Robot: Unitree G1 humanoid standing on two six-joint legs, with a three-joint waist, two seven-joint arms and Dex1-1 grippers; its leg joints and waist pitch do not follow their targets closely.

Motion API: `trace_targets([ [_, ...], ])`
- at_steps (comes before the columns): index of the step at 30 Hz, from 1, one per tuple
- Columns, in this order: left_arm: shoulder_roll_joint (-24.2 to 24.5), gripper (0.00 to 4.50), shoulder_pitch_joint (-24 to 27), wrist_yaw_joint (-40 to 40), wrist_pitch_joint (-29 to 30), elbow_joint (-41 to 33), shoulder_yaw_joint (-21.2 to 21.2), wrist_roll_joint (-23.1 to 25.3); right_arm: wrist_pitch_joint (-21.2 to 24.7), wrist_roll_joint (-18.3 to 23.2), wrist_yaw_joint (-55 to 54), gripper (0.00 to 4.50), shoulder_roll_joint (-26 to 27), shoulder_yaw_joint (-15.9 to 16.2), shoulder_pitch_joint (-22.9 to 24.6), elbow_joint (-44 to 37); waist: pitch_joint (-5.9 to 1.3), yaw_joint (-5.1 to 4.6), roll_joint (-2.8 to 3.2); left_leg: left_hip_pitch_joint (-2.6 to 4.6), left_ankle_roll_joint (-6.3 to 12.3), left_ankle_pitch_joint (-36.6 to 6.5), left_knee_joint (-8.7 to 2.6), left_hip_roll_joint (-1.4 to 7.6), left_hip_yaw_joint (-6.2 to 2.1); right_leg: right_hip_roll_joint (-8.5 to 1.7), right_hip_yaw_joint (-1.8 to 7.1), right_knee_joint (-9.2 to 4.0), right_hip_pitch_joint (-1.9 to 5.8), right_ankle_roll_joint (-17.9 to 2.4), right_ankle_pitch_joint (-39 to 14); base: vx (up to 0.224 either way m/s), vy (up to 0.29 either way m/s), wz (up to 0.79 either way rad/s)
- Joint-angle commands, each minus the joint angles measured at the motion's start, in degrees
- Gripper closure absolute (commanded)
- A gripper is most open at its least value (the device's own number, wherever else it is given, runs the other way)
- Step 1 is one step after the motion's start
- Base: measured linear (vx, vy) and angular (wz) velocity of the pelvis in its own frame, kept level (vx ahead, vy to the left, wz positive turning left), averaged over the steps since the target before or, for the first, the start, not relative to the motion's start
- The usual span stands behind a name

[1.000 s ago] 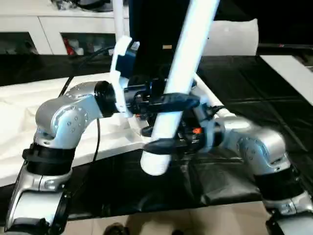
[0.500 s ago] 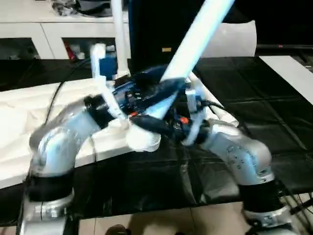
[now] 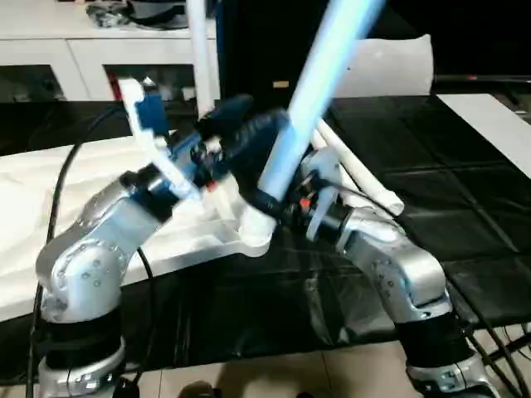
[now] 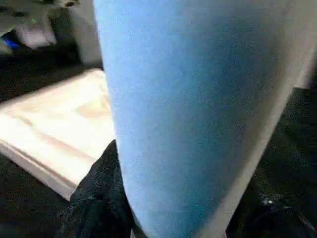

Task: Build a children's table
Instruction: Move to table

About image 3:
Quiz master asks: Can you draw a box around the white plastic table top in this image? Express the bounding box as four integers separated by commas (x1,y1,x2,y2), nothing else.
0,131,280,323

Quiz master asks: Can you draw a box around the black work mat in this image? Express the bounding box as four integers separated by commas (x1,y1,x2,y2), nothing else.
0,93,531,384

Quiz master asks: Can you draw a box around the grey clutter on cabinet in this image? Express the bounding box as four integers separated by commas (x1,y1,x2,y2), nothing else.
85,0,188,29

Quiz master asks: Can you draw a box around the white cabinet with glass doors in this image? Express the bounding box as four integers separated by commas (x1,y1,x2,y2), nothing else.
0,0,221,104

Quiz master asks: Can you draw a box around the white cushion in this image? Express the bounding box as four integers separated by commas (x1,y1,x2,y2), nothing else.
332,33,435,99

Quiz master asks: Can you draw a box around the white flat board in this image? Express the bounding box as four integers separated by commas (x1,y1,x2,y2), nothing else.
436,93,531,180

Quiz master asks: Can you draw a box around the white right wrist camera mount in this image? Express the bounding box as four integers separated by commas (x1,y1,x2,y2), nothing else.
297,148,343,243

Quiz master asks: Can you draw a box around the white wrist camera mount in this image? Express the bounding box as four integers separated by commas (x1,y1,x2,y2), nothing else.
115,76,205,201
297,148,343,243

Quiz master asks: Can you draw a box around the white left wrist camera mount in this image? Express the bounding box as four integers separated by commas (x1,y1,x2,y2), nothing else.
115,76,205,201

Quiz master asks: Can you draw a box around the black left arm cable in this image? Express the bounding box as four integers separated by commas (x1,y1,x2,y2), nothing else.
28,104,157,398

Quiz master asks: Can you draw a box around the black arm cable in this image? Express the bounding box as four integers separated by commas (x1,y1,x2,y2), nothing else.
332,184,531,391
28,104,157,398

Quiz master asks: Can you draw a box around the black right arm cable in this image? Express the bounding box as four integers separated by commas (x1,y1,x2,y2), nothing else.
332,184,531,391

